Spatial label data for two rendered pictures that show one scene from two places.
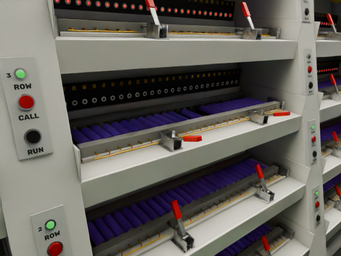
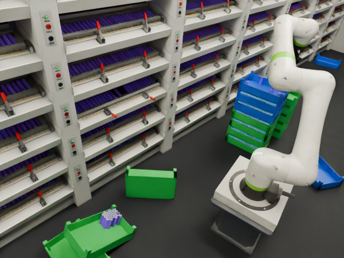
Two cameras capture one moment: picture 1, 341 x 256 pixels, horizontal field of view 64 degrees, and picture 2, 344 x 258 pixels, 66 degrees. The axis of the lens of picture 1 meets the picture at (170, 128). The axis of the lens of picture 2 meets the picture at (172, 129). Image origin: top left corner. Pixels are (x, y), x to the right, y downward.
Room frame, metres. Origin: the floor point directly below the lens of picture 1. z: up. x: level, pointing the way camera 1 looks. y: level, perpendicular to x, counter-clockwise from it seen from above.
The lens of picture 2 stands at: (-0.70, -0.10, 1.38)
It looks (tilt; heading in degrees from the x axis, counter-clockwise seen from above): 38 degrees down; 348
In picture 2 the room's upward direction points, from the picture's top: 5 degrees clockwise
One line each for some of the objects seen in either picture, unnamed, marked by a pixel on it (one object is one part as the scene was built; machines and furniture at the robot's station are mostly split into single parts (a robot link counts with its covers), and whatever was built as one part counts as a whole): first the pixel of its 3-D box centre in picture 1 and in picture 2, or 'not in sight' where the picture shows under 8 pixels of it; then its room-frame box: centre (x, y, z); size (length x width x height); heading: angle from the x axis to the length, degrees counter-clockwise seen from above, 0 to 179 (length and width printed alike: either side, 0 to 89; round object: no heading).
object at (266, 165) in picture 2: not in sight; (265, 169); (0.07, -0.73, 0.49); 0.16 x 0.13 x 0.19; 67
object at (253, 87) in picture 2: not in sight; (264, 86); (0.80, -1.06, 0.52); 0.30 x 0.20 x 0.08; 45
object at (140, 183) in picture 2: not in sight; (151, 183); (0.37, -0.23, 0.10); 0.30 x 0.08 x 0.20; 81
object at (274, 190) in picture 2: not in sight; (266, 189); (0.05, -0.77, 0.37); 0.26 x 0.15 x 0.06; 57
